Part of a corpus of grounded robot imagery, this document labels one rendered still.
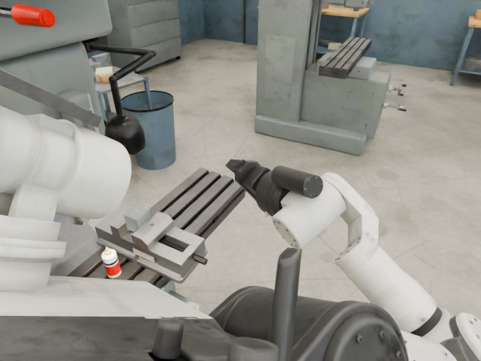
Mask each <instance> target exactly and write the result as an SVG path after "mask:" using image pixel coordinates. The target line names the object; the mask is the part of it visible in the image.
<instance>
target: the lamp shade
mask: <svg viewBox="0 0 481 361"><path fill-rule="evenodd" d="M124 115H125V114H124ZM105 136H106V137H108V138H111V139H113V140H116V141H117V142H119V143H121V144H123V145H124V147H125V148H126V150H127V152H128V153H129V155H131V154H134V153H137V152H140V151H141V150H142V149H144V148H145V146H146V141H145V133H144V130H143V128H142V126H141V124H140V123H139V121H138V119H137V118H135V117H133V116H130V115H125V116H124V117H117V116H116V115H115V116H114V117H113V118H111V119H110V120H109V121H108V122H107V123H106V128H105Z"/></svg>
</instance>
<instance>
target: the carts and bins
mask: <svg viewBox="0 0 481 361"><path fill-rule="evenodd" d="M88 60H89V63H90V64H91V66H92V68H93V70H94V73H95V88H96V91H97V96H98V100H99V105H100V108H101V111H102V116H103V119H104V120H105V121H106V122H108V121H109V120H110V119H111V118H113V117H114V116H115V115H117V114H116V113H115V112H112V111H111V109H110V104H109V100H108V97H107V92H111V88H110V83H109V77H110V76H112V75H113V74H114V73H115V72H117V71H118V70H120V69H121V68H118V67H114V66H112V60H111V57H110V53H106V52H105V53H102V54H98V55H94V56H92V57H91V58H89V59H88ZM148 80H149V77H148V76H142V75H140V74H136V73H134V72H131V73H129V74H128V75H126V76H124V77H123V78H122V79H120V80H118V81H117V83H118V87H119V89H120V88H123V87H127V86H130V85H134V84H137V83H139V82H144V86H145V91H141V92H135V93H132V94H130V95H127V96H125V97H123V98H122V99H121V101H122V107H123V110H124V114H125V115H130V116H133V117H135V118H137V119H138V121H139V123H140V124H141V126H142V128H143V130H144V133H145V141H146V146H145V148H144V149H142V150H141V151H140V153H139V154H138V155H136V156H135V157H136V160H137V164H138V165H139V166H140V167H141V168H143V169H146V170H160V169H163V168H167V167H169V166H171V165H172V164H173V163H174V162H175V160H176V152H175V124H174V109H173V101H174V98H173V96H172V95H171V94H170V93H167V92H163V91H155V90H150V86H149V82H148ZM102 94H103V97H104V100H105V106H106V109H104V106H103V103H102V98H101V95H102Z"/></svg>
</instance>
